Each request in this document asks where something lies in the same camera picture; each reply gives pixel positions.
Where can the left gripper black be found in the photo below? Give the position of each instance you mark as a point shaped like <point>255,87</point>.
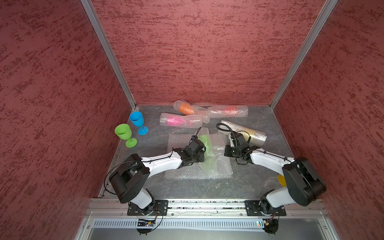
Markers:
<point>201,155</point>

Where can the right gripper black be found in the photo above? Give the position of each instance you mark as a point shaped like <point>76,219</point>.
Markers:
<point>227,151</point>

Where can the dark green glass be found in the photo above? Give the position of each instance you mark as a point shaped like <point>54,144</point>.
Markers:
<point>209,166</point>

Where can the yellow glass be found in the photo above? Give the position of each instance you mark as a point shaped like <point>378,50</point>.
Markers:
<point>257,138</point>

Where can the blue glass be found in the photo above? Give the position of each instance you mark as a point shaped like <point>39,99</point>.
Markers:
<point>137,120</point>

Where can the light green wine glass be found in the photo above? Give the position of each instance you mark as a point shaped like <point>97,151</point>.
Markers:
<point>124,132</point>

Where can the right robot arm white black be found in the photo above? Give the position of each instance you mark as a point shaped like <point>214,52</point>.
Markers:
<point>303,183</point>

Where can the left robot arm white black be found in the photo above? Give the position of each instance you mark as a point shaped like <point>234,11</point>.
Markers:
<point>128,178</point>

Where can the pink glass in bubble wrap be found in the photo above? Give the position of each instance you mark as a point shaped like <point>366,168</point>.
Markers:
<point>179,121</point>

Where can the red glass in bubble wrap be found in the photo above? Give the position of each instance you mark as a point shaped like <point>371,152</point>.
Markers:
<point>228,111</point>

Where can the orange glass in bubble wrap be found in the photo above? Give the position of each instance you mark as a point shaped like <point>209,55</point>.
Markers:
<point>187,109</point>

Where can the right base wiring plug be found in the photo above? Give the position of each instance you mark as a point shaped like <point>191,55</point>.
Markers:
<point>271,226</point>

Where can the left base wiring board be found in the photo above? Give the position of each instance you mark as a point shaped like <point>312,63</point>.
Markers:
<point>145,223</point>

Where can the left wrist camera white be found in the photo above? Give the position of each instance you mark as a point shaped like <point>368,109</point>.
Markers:
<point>196,145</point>

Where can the yellow cup holding cables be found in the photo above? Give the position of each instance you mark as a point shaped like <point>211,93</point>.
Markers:
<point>282,180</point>

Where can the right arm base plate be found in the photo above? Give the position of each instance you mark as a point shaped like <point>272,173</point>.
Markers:
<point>263,209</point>

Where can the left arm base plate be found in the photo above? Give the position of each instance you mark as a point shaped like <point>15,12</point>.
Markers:
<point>155,207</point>

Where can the aluminium front rail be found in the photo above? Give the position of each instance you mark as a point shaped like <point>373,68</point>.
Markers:
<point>204,208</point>

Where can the white slotted cable duct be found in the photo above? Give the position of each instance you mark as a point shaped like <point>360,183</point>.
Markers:
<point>190,224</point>

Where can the right aluminium corner post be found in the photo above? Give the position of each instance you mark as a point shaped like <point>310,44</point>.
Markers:
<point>317,26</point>

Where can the aluminium corner post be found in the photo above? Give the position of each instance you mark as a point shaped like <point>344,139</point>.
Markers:
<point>317,26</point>
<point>92,15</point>

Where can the left aluminium corner post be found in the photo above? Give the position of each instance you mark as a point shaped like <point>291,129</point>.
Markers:
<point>92,15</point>

